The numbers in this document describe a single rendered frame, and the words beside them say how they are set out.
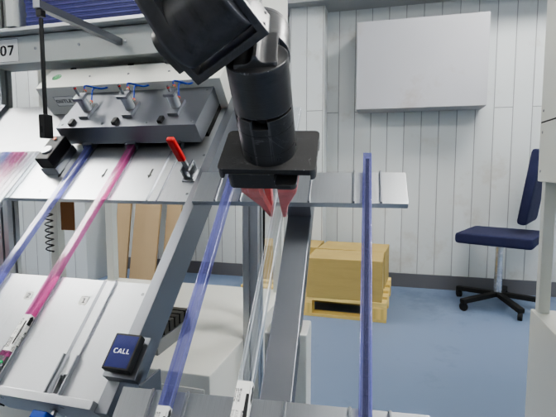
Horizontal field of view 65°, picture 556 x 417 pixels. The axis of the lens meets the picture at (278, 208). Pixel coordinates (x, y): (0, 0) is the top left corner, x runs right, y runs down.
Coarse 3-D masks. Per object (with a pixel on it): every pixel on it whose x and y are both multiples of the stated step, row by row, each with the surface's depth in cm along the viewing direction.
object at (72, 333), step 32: (0, 288) 76; (32, 288) 75; (64, 288) 73; (96, 288) 72; (128, 288) 71; (0, 320) 71; (64, 320) 69; (96, 320) 68; (128, 320) 67; (0, 352) 66; (32, 352) 66; (64, 352) 65; (96, 352) 64; (0, 384) 64; (32, 384) 63; (64, 384) 61; (96, 384) 61
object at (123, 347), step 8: (120, 336) 60; (128, 336) 60; (120, 344) 59; (128, 344) 59; (136, 344) 59; (112, 352) 58; (120, 352) 58; (128, 352) 58; (112, 360) 58; (120, 360) 58; (128, 360) 57
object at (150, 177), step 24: (0, 120) 116; (24, 120) 114; (216, 120) 98; (0, 144) 108; (24, 144) 106; (72, 144) 102; (120, 144) 99; (144, 144) 97; (192, 144) 94; (96, 168) 94; (144, 168) 91; (168, 168) 90; (24, 192) 93; (48, 192) 92; (72, 192) 90; (96, 192) 89; (120, 192) 87; (144, 192) 86; (168, 192) 85
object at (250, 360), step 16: (272, 208) 52; (272, 224) 50; (272, 240) 49; (272, 256) 47; (272, 272) 46; (256, 288) 45; (256, 304) 43; (256, 320) 42; (256, 336) 41; (256, 352) 40; (240, 368) 39; (256, 368) 39
